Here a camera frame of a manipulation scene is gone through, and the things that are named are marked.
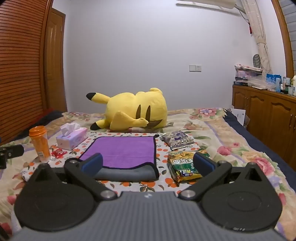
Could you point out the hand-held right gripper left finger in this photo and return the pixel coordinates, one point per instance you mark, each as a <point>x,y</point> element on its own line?
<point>94,162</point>

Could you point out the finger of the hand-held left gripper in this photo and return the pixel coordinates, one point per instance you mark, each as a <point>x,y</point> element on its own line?
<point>13,151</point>

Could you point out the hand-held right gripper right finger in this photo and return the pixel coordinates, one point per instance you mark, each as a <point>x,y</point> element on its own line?
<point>200,162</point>

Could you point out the purple towel with grey underside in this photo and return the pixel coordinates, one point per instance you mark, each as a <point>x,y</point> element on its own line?
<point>124,150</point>

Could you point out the green noodle packet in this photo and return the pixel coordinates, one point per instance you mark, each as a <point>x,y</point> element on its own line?
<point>182,166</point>

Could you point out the orange plastic bottle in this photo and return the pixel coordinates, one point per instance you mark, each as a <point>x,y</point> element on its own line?
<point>41,143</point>

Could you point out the purple tissue box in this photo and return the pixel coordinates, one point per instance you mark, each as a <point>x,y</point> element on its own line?
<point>74,140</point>

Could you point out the purple snack packet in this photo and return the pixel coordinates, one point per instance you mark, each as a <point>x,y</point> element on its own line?
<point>177,139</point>

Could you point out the floral blanket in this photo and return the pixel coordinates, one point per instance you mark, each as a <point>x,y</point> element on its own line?
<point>231,143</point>

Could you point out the small red wrapper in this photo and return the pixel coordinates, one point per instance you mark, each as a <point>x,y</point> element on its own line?
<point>58,153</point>

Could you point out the white cloth with orange print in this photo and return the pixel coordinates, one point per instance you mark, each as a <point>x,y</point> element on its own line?
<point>162,148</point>

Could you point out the dark cloth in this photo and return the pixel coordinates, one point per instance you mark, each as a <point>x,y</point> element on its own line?
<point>52,117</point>

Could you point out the white cardboard box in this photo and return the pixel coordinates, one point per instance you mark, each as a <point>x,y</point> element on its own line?
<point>239,115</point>

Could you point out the yellow plush toy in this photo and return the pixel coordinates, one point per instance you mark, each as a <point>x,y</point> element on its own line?
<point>129,106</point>

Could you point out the dark blue bed sheet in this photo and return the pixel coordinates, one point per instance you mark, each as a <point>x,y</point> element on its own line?
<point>266,148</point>

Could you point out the wooden cabinet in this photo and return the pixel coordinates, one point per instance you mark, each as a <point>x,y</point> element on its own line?
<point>266,115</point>

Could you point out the wooden louvred wardrobe door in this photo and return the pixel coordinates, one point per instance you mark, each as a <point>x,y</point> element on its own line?
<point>20,69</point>

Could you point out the stack of boxes and bags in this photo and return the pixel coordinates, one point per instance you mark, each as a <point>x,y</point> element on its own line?
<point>248,75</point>

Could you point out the group of bottles and cartons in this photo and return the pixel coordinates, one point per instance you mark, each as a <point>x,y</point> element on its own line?
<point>281,83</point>

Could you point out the small grey fan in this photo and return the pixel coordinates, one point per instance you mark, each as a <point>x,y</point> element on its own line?
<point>256,60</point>

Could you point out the beige curtain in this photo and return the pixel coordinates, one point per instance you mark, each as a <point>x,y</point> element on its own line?
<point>257,34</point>

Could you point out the red hanging tag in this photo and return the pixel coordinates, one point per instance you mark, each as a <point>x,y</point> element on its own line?
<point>250,29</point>

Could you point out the white air conditioner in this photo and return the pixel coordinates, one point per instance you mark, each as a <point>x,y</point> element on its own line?
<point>208,4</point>

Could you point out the white wall switch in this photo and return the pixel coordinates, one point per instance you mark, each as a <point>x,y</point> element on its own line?
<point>195,68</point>

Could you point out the wooden window frame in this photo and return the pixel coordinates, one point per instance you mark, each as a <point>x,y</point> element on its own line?
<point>284,39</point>

